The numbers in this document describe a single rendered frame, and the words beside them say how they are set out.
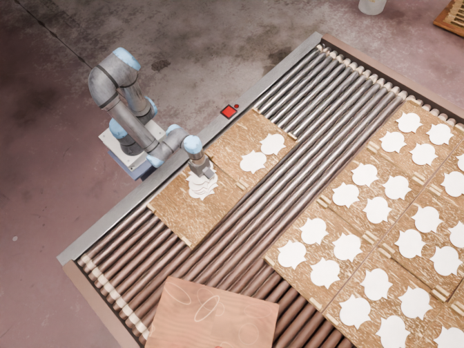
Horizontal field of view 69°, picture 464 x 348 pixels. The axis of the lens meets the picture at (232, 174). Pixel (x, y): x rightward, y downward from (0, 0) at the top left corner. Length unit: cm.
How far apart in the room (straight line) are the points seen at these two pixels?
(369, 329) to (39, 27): 438
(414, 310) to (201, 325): 91
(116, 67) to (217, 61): 223
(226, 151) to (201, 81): 168
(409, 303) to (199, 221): 102
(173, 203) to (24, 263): 168
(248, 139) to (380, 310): 105
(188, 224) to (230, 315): 50
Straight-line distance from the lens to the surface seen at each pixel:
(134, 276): 177
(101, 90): 149
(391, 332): 171
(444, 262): 186
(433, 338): 178
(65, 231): 310
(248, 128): 196
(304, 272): 167
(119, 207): 191
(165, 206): 181
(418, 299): 177
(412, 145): 207
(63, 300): 296
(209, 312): 154
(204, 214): 175
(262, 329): 153
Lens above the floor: 257
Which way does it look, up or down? 63 degrees down
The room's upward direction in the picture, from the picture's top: 9 degrees counter-clockwise
